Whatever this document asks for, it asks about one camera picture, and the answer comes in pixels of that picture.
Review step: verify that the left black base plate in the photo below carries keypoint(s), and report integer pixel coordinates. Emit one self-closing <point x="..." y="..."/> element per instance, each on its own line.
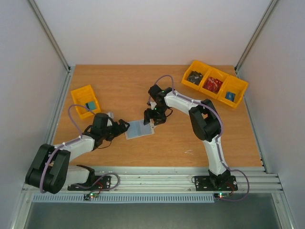
<point x="102" y="183"/>

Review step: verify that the yellow bin with red cards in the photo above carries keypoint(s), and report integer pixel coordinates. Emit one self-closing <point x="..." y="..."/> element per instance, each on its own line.
<point x="217" y="74"/>

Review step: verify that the teal credit card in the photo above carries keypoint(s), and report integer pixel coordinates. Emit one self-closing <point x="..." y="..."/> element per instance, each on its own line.
<point x="91" y="105"/>

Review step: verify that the blue card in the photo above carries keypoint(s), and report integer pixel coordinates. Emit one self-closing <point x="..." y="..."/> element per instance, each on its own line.
<point x="230" y="96"/>

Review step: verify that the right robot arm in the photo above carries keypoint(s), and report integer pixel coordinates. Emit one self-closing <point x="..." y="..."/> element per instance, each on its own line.
<point x="205" y="121"/>

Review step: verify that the black cards stack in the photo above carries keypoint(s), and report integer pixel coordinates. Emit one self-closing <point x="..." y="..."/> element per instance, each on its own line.
<point x="195" y="77"/>

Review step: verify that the aluminium rail frame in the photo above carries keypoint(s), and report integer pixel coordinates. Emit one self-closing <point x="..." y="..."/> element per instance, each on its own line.
<point x="165" y="162"/>

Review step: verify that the grey slotted cable duct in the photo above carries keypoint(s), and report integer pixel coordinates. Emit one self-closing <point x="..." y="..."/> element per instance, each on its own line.
<point x="124" y="198"/>

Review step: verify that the single yellow bin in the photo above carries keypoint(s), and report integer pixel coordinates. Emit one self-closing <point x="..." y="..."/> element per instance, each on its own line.
<point x="81" y="96"/>

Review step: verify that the yellow bin with black cards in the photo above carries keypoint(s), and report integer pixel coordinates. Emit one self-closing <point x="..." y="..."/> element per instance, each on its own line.
<point x="200" y="67"/>

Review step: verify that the beige card holder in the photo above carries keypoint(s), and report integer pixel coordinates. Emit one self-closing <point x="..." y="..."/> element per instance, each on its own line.
<point x="138" y="129"/>

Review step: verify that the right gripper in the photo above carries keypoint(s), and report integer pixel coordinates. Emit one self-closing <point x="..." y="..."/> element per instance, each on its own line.
<point x="154" y="116"/>

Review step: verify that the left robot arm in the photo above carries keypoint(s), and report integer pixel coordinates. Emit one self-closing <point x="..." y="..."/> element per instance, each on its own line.
<point x="50" y="170"/>

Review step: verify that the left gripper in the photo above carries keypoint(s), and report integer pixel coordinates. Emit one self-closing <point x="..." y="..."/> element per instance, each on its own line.
<point x="122" y="126"/>

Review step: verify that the yellow bin with blue card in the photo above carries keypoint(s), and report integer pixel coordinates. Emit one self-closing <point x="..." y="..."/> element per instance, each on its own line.
<point x="236" y="86"/>

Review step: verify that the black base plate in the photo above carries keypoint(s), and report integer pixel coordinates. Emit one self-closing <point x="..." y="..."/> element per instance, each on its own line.
<point x="102" y="183"/>
<point x="203" y="183"/>

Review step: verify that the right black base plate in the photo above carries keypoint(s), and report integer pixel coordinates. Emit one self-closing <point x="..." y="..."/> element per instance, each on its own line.
<point x="203" y="183"/>

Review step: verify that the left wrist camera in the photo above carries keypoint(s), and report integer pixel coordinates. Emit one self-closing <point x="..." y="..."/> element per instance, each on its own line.
<point x="110" y="114"/>

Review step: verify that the red cards stack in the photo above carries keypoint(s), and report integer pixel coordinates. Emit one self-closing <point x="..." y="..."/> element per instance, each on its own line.
<point x="213" y="85"/>

